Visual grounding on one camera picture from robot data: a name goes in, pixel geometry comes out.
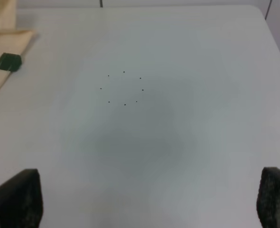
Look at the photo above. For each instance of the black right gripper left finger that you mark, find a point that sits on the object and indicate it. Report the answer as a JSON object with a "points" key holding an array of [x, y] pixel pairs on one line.
{"points": [[21, 201]]}

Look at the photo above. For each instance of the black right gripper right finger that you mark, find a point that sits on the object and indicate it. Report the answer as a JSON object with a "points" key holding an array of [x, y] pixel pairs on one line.
{"points": [[268, 200]]}

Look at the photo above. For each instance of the cream linen bag green handles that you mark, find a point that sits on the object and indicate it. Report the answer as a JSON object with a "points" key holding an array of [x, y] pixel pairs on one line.
{"points": [[13, 42]]}

